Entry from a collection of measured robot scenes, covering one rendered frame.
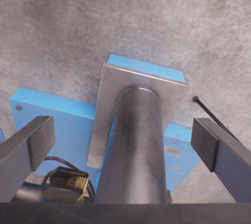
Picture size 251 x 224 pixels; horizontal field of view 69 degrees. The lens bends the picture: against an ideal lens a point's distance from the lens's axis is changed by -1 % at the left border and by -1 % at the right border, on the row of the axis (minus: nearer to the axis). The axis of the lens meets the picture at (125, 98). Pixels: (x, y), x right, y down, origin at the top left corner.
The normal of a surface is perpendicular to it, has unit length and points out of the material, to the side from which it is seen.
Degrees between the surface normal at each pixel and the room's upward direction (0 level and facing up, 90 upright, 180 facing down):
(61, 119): 0
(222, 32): 0
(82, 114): 90
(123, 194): 90
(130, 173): 90
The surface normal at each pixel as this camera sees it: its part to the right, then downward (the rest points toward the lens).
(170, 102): -0.11, 0.62
